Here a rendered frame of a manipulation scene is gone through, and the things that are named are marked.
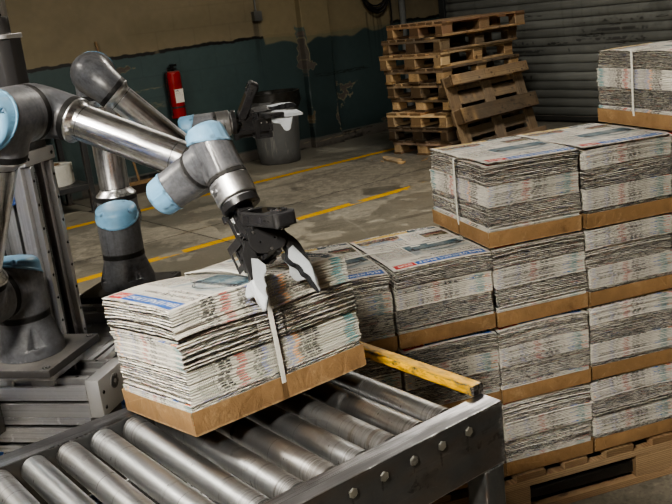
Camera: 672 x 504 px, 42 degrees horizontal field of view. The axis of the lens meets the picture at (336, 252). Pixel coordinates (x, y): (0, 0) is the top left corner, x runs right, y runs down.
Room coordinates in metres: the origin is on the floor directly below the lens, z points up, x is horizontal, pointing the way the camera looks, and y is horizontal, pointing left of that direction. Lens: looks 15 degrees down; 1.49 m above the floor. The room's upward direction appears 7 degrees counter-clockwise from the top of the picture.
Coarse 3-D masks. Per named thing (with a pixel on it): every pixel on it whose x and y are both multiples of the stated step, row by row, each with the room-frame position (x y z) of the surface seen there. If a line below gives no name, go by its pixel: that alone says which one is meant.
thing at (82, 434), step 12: (96, 420) 1.54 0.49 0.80; (108, 420) 1.53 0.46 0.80; (120, 420) 1.52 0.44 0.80; (72, 432) 1.50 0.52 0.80; (84, 432) 1.49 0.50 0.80; (120, 432) 1.52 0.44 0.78; (36, 444) 1.46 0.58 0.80; (48, 444) 1.46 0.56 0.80; (60, 444) 1.45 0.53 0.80; (84, 444) 1.48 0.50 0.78; (132, 444) 1.53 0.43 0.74; (0, 456) 1.43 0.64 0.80; (12, 456) 1.43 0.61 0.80; (24, 456) 1.42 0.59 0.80; (48, 456) 1.44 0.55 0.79; (96, 456) 1.49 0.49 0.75; (0, 468) 1.39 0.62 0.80; (12, 468) 1.40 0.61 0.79; (60, 468) 1.45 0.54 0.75; (24, 480) 1.41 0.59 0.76; (72, 480) 1.46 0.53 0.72; (36, 492) 1.42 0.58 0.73
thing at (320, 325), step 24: (216, 264) 1.73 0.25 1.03; (240, 264) 1.67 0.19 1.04; (312, 264) 1.53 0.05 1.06; (336, 264) 1.56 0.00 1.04; (288, 288) 1.50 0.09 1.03; (312, 288) 1.52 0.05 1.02; (336, 288) 1.56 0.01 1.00; (288, 312) 1.49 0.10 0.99; (312, 312) 1.52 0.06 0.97; (336, 312) 1.54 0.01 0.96; (288, 336) 1.48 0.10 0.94; (312, 336) 1.51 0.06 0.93; (336, 336) 1.55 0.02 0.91; (360, 336) 1.57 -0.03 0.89; (312, 360) 1.50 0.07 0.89
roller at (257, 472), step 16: (176, 432) 1.49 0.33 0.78; (208, 432) 1.43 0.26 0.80; (192, 448) 1.44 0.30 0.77; (208, 448) 1.39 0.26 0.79; (224, 448) 1.37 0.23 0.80; (240, 448) 1.36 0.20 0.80; (224, 464) 1.35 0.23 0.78; (240, 464) 1.32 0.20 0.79; (256, 464) 1.30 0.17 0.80; (272, 464) 1.29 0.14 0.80; (256, 480) 1.27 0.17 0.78; (272, 480) 1.25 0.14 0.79; (288, 480) 1.23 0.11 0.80; (272, 496) 1.23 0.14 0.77
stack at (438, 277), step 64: (384, 256) 2.34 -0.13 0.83; (448, 256) 2.26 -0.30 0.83; (512, 256) 2.29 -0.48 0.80; (576, 256) 2.35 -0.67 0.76; (640, 256) 2.40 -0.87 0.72; (384, 320) 2.18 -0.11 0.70; (448, 320) 2.24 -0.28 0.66; (576, 320) 2.33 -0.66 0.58; (640, 320) 2.40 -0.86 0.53; (512, 384) 2.28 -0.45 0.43; (640, 384) 2.39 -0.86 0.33; (512, 448) 2.28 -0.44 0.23; (640, 448) 2.39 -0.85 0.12
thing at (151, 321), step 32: (160, 288) 1.55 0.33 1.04; (192, 288) 1.50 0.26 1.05; (224, 288) 1.45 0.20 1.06; (128, 320) 1.50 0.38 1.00; (160, 320) 1.39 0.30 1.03; (192, 320) 1.38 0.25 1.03; (224, 320) 1.41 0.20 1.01; (128, 352) 1.53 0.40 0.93; (160, 352) 1.42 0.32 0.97; (192, 352) 1.37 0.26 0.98; (224, 352) 1.40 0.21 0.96; (256, 352) 1.44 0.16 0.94; (128, 384) 1.55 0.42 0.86; (160, 384) 1.44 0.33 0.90; (192, 384) 1.36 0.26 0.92; (224, 384) 1.39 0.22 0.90; (256, 384) 1.42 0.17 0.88
